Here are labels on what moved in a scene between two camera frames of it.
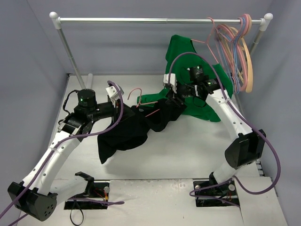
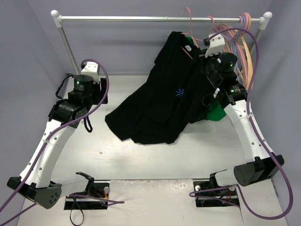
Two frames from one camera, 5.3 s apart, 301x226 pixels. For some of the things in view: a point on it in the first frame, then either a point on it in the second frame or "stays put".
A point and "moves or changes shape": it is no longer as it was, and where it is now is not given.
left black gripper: [115, 108] → [103, 90]
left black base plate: [101, 190] stays put
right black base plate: [209, 194] stays put
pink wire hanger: [140, 102] → [190, 33]
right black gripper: [172, 93] → [210, 71]
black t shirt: [132, 128] moves or changes shape
